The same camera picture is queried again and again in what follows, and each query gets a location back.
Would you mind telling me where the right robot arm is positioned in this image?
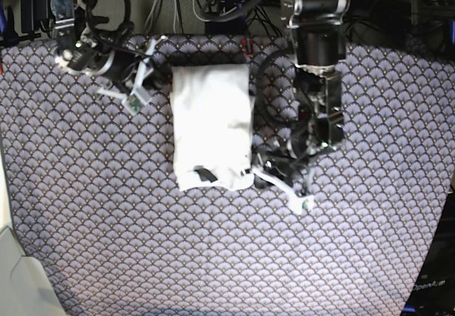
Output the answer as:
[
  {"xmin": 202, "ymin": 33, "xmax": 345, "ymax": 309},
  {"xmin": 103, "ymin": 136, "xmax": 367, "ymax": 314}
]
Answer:
[{"xmin": 50, "ymin": 0, "xmax": 166, "ymax": 94}]

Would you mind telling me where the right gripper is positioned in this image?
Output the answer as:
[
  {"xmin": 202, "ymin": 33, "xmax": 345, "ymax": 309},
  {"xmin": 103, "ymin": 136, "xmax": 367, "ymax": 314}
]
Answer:
[{"xmin": 56, "ymin": 35, "xmax": 168, "ymax": 95}]

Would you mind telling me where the red black table clamp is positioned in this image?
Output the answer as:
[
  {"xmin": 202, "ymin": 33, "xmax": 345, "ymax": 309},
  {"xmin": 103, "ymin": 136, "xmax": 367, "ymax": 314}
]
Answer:
[{"xmin": 241, "ymin": 36, "xmax": 255, "ymax": 58}]

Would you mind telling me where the white cable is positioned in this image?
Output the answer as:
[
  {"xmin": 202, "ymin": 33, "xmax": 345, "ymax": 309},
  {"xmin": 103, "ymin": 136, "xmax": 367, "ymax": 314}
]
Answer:
[{"xmin": 117, "ymin": 0, "xmax": 238, "ymax": 34}]

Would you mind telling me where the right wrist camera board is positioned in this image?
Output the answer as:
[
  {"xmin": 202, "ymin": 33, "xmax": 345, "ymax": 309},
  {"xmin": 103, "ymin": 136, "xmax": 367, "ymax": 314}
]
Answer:
[{"xmin": 122, "ymin": 90, "xmax": 151, "ymax": 115}]

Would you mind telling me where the patterned fan-print tablecloth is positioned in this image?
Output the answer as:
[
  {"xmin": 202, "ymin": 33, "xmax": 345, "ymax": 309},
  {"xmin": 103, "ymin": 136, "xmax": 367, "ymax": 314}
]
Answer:
[{"xmin": 1, "ymin": 42, "xmax": 454, "ymax": 315}]

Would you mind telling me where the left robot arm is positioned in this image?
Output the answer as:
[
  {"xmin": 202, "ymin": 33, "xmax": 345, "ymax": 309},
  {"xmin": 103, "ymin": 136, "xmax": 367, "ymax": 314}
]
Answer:
[{"xmin": 252, "ymin": 0, "xmax": 454, "ymax": 196}]

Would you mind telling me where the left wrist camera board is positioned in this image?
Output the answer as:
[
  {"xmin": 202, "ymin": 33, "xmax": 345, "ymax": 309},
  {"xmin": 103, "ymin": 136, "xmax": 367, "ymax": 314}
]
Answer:
[{"xmin": 288, "ymin": 195, "xmax": 315, "ymax": 215}]

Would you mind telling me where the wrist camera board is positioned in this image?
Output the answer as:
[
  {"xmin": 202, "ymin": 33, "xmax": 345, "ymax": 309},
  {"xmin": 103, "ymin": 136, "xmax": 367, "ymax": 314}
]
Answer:
[
  {"xmin": 122, "ymin": 90, "xmax": 151, "ymax": 115},
  {"xmin": 288, "ymin": 195, "xmax": 315, "ymax": 215}
]

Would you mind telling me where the black power adapter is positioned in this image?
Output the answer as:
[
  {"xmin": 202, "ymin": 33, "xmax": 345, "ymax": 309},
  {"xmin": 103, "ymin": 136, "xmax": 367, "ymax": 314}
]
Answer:
[{"xmin": 205, "ymin": 18, "xmax": 248, "ymax": 36}]

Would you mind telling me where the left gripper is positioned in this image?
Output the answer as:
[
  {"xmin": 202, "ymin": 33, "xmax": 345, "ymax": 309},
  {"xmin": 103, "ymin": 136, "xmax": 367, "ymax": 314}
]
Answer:
[{"xmin": 240, "ymin": 141, "xmax": 316, "ymax": 197}]

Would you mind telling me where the white printed T-shirt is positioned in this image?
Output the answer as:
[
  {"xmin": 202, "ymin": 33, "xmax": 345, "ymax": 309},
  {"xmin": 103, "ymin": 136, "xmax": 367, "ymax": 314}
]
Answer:
[{"xmin": 170, "ymin": 64, "xmax": 255, "ymax": 191}]

